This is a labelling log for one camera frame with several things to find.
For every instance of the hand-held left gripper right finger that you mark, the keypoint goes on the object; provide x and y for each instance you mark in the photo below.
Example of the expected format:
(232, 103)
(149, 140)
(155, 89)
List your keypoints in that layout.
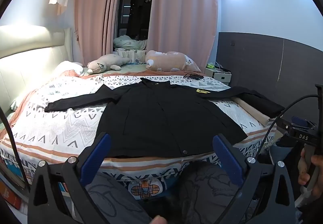
(227, 158)

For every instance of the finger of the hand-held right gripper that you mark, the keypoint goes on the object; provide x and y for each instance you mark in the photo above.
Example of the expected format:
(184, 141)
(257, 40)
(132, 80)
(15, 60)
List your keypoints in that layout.
(284, 126)

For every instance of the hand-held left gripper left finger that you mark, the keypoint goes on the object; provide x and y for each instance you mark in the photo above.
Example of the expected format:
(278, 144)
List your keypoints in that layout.
(97, 156)

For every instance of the black jacket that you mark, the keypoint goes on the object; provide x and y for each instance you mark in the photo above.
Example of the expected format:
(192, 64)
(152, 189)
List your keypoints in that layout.
(164, 123)

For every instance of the dark hanging clothes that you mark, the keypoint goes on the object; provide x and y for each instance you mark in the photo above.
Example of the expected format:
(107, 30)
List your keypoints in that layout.
(138, 9)

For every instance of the person's right hand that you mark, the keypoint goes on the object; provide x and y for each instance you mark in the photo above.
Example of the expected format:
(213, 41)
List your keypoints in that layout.
(316, 168)

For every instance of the grey patterned pants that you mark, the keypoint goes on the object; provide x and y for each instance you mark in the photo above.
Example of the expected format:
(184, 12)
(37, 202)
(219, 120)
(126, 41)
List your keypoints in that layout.
(209, 188)

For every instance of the patterned bed sheet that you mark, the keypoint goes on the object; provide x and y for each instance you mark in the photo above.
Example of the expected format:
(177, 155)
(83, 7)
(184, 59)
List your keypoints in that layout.
(55, 128)

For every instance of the white nightstand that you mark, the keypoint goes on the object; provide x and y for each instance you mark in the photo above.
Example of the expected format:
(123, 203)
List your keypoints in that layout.
(219, 74)

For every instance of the stack of books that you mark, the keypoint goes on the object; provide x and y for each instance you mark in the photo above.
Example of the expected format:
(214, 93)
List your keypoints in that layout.
(11, 183)

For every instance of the white pillow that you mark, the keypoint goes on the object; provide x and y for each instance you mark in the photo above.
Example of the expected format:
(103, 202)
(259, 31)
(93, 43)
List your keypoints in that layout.
(69, 66)

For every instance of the grey plush toy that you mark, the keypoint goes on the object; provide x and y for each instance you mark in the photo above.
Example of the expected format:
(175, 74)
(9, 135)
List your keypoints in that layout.
(106, 62)

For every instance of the pink plush pillow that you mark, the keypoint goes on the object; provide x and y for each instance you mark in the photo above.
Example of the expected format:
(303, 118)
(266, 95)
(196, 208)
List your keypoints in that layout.
(171, 61)

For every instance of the crumpled floral quilt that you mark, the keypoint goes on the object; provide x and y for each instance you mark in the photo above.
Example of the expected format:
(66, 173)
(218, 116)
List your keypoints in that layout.
(130, 46)

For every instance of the white padded headboard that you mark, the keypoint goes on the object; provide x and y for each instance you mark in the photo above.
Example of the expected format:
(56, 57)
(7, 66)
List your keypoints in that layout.
(27, 57)

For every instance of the pink curtain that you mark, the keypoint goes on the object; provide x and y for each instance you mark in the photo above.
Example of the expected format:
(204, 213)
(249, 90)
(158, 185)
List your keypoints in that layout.
(183, 12)
(94, 12)

